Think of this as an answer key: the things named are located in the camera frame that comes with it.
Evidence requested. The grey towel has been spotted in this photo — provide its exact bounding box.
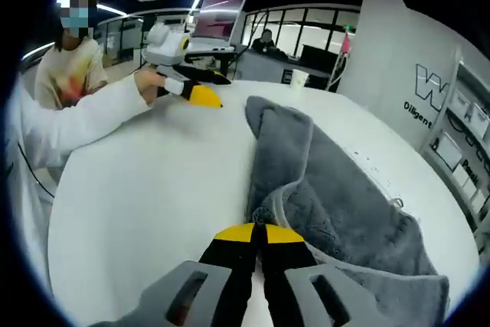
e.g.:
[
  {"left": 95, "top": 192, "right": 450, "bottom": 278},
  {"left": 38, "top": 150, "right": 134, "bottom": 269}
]
[{"left": 244, "top": 95, "right": 451, "bottom": 327}]

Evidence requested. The person's left hand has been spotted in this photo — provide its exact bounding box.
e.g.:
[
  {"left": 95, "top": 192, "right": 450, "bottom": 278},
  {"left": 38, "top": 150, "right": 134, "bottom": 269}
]
[{"left": 133, "top": 67, "right": 169, "bottom": 91}]

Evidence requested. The white paper cup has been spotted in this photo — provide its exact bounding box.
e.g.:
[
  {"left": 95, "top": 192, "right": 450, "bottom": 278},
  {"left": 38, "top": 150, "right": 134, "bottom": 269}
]
[{"left": 289, "top": 68, "right": 310, "bottom": 89}]

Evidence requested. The group of white storage bins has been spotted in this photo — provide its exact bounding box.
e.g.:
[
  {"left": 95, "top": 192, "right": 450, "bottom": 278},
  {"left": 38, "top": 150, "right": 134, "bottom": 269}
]
[{"left": 432, "top": 89, "right": 490, "bottom": 213}]

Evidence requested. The person's white clothing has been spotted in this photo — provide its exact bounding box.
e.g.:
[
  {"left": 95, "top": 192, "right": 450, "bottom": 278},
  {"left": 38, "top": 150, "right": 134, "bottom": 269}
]
[{"left": 4, "top": 85, "right": 64, "bottom": 293}]

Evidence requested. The grey metal shelf unit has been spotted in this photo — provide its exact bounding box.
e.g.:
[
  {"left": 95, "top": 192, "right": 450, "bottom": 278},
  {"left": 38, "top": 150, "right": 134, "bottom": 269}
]
[{"left": 419, "top": 41, "right": 490, "bottom": 255}]

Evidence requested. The black cable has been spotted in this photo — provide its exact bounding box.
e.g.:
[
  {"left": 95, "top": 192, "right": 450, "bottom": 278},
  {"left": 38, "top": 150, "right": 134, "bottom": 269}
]
[{"left": 17, "top": 142, "right": 57, "bottom": 198}]

